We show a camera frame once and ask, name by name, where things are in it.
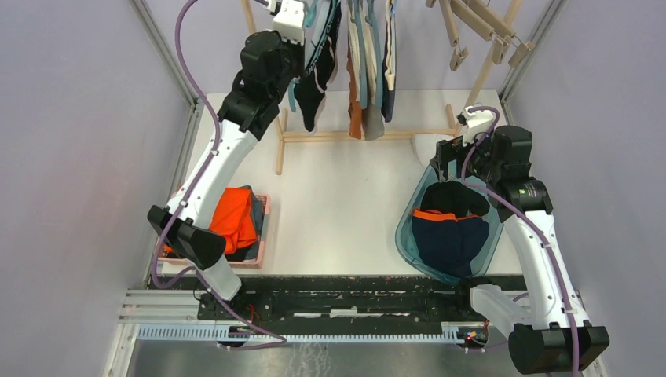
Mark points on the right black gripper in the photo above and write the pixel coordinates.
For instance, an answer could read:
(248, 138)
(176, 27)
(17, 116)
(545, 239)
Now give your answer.
(444, 149)

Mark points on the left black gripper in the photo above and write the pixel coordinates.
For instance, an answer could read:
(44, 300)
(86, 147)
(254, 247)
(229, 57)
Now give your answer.
(299, 49)

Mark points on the black white-band underwear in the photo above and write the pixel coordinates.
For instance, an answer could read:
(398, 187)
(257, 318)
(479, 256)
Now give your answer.
(311, 92)

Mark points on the teal clip hanger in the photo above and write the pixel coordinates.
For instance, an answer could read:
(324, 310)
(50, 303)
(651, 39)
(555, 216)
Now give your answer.
(379, 91)
(363, 52)
(316, 18)

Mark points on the brown orange underwear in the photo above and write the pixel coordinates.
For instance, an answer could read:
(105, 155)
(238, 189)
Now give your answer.
(353, 69)

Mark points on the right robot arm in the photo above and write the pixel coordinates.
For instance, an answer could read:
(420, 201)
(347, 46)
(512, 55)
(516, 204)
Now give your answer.
(554, 334)

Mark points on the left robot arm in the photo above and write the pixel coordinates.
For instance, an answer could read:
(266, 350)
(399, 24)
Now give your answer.
(270, 60)

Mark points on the grey underwear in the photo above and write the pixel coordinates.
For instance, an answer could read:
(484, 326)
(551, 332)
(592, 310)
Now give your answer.
(373, 123)

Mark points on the navy orange-band underwear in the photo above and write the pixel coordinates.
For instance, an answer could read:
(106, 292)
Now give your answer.
(448, 243)

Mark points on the navy cream-band underwear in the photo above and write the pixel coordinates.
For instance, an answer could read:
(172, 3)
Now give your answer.
(389, 62)

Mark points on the black garment in tub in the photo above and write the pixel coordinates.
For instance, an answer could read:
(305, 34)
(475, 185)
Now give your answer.
(452, 197)

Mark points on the wooden clothes rack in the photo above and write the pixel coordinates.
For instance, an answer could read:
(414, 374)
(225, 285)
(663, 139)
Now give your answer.
(285, 136)

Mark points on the teal plastic tub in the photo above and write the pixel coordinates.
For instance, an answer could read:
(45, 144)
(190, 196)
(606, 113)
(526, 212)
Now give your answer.
(406, 244)

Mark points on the wooden clip hangers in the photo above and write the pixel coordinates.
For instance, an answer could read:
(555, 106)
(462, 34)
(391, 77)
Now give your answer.
(485, 22)

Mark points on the orange garment in basket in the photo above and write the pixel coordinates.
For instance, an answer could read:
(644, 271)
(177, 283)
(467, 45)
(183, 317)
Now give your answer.
(232, 219)

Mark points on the pink laundry basket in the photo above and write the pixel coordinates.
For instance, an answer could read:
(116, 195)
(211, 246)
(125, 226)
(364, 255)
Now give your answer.
(254, 257)

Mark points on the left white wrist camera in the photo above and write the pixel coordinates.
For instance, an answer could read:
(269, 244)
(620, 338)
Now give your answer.
(288, 19)

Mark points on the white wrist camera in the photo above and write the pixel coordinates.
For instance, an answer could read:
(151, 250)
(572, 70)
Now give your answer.
(288, 19)
(475, 119)

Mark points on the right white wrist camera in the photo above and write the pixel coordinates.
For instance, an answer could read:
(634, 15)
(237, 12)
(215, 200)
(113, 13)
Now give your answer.
(475, 119)

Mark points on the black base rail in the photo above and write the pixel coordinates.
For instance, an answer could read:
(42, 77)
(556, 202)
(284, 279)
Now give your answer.
(352, 305)

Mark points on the white cable duct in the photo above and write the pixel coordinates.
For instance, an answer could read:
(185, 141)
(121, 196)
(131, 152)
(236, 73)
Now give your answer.
(237, 333)

